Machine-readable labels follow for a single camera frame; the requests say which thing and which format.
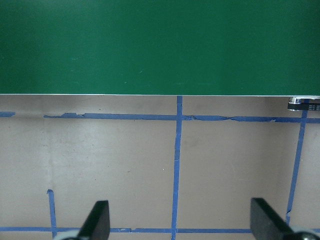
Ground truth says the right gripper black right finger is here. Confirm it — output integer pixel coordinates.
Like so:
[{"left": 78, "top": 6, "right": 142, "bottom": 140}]
[{"left": 250, "top": 197, "right": 295, "bottom": 240}]

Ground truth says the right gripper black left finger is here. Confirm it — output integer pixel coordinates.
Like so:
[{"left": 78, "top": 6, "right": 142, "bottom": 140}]
[{"left": 77, "top": 200, "right": 110, "bottom": 240}]

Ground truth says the green conveyor belt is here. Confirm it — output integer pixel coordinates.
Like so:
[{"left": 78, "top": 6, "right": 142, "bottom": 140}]
[{"left": 0, "top": 0, "right": 320, "bottom": 99}]

